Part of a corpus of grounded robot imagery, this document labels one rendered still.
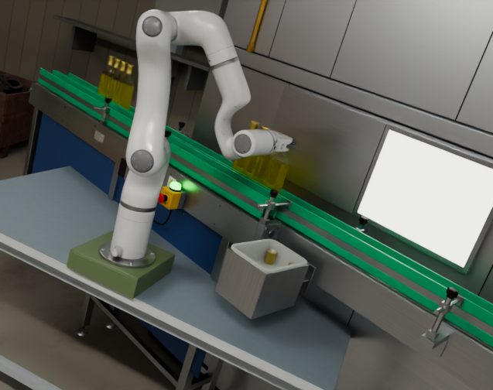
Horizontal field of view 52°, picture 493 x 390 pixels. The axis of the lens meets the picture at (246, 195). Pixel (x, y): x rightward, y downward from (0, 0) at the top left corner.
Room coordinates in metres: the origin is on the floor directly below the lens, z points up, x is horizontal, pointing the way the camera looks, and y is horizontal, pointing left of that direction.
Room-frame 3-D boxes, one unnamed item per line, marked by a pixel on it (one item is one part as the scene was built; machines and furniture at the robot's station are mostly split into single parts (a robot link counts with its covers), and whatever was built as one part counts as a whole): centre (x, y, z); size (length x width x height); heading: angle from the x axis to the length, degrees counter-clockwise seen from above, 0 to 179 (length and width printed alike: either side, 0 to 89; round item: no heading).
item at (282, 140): (1.72, -0.03, 1.32); 0.11 x 0.10 x 0.07; 155
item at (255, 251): (1.50, -0.13, 0.97); 0.22 x 0.17 x 0.09; 141
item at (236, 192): (2.21, 0.61, 1.09); 1.75 x 0.01 x 0.08; 51
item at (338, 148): (1.77, -0.38, 1.32); 0.90 x 0.03 x 0.34; 51
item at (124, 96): (2.48, 0.72, 1.19); 0.06 x 0.06 x 0.28; 51
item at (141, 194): (1.60, 0.34, 1.13); 0.19 x 0.12 x 0.24; 4
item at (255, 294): (1.52, -0.15, 0.92); 0.27 x 0.17 x 0.15; 141
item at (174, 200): (1.87, 0.27, 0.96); 0.07 x 0.07 x 0.07; 51
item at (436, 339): (1.25, -0.60, 1.07); 0.17 x 0.05 x 0.23; 141
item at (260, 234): (1.67, -0.11, 1.02); 0.09 x 0.04 x 0.07; 141
